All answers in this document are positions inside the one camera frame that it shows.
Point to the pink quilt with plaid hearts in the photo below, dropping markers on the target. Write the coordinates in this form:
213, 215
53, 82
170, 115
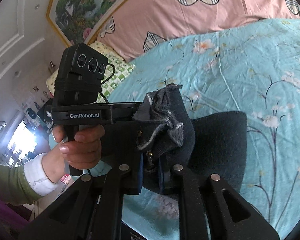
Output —
139, 25

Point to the green checked pillow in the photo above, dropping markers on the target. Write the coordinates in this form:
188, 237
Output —
122, 71

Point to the framed landscape painting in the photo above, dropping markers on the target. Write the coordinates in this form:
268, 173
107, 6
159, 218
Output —
76, 21

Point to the teal floral bed sheet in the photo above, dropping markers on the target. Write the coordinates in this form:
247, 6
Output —
254, 69

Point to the left forearm green sleeve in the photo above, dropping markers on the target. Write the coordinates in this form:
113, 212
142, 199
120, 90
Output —
26, 183

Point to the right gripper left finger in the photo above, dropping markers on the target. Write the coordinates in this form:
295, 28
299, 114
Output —
132, 178

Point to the person's left hand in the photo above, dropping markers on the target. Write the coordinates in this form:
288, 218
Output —
83, 153

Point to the yellow floral pillow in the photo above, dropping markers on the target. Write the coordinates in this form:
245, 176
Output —
72, 72

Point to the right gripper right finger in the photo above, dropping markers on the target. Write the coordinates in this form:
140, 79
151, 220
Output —
165, 177

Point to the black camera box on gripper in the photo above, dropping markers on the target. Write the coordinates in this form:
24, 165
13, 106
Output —
80, 72

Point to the black pants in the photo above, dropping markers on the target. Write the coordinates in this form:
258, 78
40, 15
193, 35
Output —
161, 127

